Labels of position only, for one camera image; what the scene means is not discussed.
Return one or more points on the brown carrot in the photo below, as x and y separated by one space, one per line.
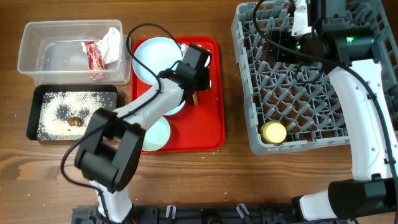
195 98

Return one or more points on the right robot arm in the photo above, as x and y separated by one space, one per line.
344 38

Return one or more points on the grey dishwasher rack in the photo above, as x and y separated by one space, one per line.
301 98

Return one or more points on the black plastic tray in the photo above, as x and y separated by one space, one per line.
38 99

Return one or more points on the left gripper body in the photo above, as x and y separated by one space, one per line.
201 78

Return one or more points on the brown food scrap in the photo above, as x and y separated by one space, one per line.
75 121

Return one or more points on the white bowl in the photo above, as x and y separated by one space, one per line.
176 110

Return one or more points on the white tissue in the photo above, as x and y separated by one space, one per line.
109 46

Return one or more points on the red snack wrapper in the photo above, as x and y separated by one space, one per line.
95 61

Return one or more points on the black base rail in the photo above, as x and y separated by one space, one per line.
266 214

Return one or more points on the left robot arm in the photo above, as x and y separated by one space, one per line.
109 152

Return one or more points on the white rice pile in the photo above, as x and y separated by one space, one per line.
60 106

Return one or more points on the green bowl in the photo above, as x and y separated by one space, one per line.
157 136

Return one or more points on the red serving tray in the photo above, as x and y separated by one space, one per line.
198 127

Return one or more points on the white plastic spoon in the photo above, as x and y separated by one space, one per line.
207 65

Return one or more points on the light blue plate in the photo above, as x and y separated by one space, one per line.
158 53

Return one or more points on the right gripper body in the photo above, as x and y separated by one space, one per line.
283 55

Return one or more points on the yellow plastic cup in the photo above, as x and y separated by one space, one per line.
273 132

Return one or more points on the clear plastic bin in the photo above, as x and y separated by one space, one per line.
51 52

